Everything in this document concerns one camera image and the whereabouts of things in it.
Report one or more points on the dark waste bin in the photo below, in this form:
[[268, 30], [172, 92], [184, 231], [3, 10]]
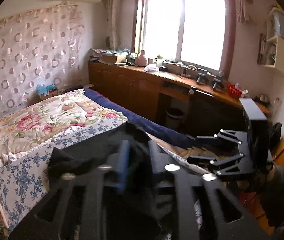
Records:
[[174, 117]]

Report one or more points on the fingers of the right gripper seen outside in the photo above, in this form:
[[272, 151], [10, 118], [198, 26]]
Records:
[[227, 153]]

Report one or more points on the pink ceramic vase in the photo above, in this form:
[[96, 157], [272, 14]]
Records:
[[141, 60]]

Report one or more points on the right hand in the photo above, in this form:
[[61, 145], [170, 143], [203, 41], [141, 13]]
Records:
[[276, 183]]

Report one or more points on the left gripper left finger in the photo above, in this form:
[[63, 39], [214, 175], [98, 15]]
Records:
[[74, 205]]

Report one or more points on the blue tissue box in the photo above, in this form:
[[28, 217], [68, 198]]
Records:
[[45, 92]]

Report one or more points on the window with wooden frame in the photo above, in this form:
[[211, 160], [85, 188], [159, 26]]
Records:
[[196, 32]]

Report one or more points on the red basket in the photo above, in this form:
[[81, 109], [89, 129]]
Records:
[[233, 91]]

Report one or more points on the long wooden sideboard cabinet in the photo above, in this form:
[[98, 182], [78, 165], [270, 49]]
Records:
[[151, 95]]

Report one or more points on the floral bed quilt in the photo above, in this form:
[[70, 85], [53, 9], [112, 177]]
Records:
[[30, 127]]

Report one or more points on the navy blue blanket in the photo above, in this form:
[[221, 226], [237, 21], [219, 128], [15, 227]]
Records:
[[163, 133]]

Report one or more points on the white wall shelf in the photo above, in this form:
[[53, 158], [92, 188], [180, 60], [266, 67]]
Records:
[[271, 43]]

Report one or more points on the cardboard box on sideboard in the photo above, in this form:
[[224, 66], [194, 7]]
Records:
[[113, 58]]

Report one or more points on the pink circle-pattern wall curtain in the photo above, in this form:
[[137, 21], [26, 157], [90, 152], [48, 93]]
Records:
[[39, 47]]

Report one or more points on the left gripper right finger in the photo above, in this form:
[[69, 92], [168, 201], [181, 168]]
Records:
[[205, 208]]

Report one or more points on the black Superman t-shirt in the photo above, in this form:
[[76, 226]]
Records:
[[139, 212]]

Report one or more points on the blue floral bed sheet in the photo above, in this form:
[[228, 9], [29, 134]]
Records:
[[24, 182]]

